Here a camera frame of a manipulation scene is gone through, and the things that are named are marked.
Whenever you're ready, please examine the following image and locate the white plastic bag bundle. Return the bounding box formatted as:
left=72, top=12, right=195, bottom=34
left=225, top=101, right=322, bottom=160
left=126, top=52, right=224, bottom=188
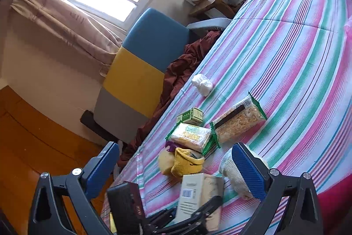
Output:
left=191, top=74, right=213, bottom=96

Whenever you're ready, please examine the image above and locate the blue yellow grey sofa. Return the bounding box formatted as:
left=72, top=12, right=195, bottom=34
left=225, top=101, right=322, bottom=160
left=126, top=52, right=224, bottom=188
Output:
left=93, top=8, right=231, bottom=142

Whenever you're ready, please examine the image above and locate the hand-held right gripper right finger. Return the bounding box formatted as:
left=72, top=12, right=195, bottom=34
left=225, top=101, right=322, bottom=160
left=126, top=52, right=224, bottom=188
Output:
left=231, top=142, right=326, bottom=235

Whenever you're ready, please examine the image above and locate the yellow sock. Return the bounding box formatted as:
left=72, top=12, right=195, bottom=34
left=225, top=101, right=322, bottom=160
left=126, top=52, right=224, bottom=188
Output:
left=170, top=147, right=205, bottom=178

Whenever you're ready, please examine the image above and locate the white sock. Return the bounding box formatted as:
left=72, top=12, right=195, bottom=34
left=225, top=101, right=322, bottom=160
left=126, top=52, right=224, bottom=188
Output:
left=219, top=145, right=268, bottom=200

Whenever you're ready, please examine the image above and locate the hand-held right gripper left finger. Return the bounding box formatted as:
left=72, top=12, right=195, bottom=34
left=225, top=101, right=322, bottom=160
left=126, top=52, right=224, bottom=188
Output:
left=27, top=141, right=120, bottom=235

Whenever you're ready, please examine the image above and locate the white barcode box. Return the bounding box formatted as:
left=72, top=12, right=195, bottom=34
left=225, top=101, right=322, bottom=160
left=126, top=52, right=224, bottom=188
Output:
left=174, top=173, right=224, bottom=231

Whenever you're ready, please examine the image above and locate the long green cracker packet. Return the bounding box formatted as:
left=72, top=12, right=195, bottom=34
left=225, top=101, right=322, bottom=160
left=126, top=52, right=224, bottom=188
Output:
left=210, top=92, right=268, bottom=147

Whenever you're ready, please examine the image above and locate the small cardboard box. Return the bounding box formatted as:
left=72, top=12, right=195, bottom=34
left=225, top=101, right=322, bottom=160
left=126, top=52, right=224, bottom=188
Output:
left=176, top=107, right=204, bottom=126

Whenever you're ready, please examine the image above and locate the striped bed sheet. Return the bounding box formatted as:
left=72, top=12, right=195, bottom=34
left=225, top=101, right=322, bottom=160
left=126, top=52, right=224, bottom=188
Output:
left=102, top=0, right=352, bottom=235

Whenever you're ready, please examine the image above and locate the maroon cloth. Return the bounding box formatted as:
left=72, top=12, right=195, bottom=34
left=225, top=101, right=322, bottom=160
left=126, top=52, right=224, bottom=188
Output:
left=118, top=30, right=223, bottom=169

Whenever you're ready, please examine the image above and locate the purple snack packet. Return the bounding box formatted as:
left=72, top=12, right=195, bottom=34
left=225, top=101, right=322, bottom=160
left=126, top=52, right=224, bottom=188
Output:
left=165, top=141, right=179, bottom=153

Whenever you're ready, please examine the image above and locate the magenta cloth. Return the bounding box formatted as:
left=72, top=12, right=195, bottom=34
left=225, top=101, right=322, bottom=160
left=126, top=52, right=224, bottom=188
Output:
left=316, top=169, right=352, bottom=235

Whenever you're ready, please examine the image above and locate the beige curtain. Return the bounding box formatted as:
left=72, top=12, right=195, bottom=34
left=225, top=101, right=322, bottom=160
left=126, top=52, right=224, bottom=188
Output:
left=11, top=0, right=123, bottom=76

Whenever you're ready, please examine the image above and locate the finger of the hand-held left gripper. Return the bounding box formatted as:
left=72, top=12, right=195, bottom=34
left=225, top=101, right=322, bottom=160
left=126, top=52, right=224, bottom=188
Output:
left=176, top=195, right=223, bottom=228
left=141, top=207, right=208, bottom=235

